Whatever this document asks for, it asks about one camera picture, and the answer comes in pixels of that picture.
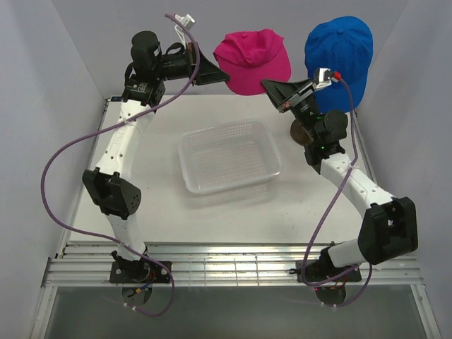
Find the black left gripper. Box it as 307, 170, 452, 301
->
154, 42, 230, 87

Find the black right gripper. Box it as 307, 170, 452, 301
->
259, 78, 320, 143

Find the pink baseball cap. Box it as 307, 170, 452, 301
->
213, 28, 292, 96

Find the blue baseball cap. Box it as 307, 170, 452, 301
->
304, 16, 374, 113

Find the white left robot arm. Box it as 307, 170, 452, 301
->
82, 31, 230, 283

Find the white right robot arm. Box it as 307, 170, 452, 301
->
261, 76, 419, 285

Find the white plastic basket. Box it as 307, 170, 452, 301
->
178, 119, 283, 195

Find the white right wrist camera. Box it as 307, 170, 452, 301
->
313, 68, 342, 91

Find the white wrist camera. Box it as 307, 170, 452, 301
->
313, 68, 342, 91
173, 14, 196, 50

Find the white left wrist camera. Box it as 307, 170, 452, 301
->
173, 14, 196, 50

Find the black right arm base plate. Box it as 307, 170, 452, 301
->
289, 260, 362, 283

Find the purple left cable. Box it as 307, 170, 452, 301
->
41, 13, 198, 318

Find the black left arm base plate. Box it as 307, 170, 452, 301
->
109, 261, 172, 285

